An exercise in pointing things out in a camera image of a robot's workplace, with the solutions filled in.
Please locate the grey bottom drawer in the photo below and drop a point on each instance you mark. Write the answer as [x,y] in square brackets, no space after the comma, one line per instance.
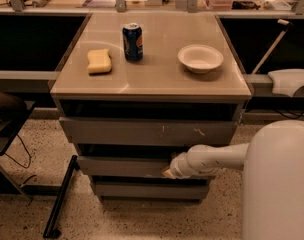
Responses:
[189,191]

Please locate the white leaning stick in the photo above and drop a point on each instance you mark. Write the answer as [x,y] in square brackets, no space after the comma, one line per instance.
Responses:
[287,25]

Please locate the dark chair at left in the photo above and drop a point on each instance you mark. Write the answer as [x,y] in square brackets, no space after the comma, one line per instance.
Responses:
[14,112]

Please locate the white bowl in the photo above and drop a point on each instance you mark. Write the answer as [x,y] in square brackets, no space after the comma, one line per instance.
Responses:
[200,59]

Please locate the blue pepsi can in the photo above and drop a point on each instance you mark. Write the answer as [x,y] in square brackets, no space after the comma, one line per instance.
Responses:
[133,42]

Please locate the grey top drawer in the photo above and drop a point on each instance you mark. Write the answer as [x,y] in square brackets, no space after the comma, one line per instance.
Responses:
[147,132]

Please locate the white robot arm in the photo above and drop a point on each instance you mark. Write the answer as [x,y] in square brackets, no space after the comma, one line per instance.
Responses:
[273,178]

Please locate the grey drawer cabinet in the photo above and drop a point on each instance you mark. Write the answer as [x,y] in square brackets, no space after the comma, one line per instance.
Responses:
[158,86]

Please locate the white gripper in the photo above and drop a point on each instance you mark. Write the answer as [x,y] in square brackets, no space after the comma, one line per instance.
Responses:
[179,166]

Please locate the grey drawer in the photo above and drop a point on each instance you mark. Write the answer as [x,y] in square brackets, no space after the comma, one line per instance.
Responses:
[147,132]
[122,167]
[189,191]

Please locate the yellow sponge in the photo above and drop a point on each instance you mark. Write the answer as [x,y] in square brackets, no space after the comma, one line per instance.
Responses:
[99,61]

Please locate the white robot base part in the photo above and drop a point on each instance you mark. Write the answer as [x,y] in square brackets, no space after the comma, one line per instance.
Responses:
[287,81]

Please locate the black metal floor bar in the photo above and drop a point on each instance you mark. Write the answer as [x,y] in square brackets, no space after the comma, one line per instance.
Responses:
[51,232]

